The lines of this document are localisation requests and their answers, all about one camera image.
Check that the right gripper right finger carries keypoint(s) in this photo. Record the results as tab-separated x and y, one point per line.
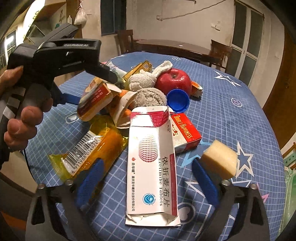
251	222

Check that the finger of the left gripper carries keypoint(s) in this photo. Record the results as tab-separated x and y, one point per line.
67	98

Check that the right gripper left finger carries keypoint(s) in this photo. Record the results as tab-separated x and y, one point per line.
56	212

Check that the red gold cigarette pack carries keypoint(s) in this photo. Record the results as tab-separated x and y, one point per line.
97	95

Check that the yellow sponge block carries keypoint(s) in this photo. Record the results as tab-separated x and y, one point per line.
220	159

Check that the yellow snack wrapper with barcode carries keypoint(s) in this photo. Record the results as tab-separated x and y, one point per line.
103	141

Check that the red Double Happiness cigarette box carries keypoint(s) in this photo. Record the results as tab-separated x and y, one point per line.
185	135

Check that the white medicine box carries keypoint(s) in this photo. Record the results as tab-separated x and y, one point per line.
151	194

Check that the blue plastic bottle cap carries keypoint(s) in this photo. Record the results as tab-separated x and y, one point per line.
178	100

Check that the hanging white plastic bag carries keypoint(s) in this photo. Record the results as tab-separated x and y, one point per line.
81	16

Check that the white silver foil wrapper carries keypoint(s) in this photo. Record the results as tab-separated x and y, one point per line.
119	72

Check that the dark window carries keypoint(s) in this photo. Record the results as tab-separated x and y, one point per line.
113	16

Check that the left wooden chair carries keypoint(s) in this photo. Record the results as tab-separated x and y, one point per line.
126	42

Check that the wooden chair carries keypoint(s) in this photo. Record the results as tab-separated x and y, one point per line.
126	42
220	54

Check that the yellow gold small box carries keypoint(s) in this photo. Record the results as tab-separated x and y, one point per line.
146	66

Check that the blue star patterned tablecloth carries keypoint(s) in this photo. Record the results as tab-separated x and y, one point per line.
227	111

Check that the red apple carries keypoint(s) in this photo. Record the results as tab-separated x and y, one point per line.
174	79

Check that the dark wooden dining table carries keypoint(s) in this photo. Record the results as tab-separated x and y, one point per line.
179	49

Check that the orange torn small carton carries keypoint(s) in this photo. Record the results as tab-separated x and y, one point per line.
197	90

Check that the white glass double door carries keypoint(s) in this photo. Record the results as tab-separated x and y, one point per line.
246	42

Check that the right wooden chair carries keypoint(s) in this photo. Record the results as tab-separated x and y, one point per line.
220	54

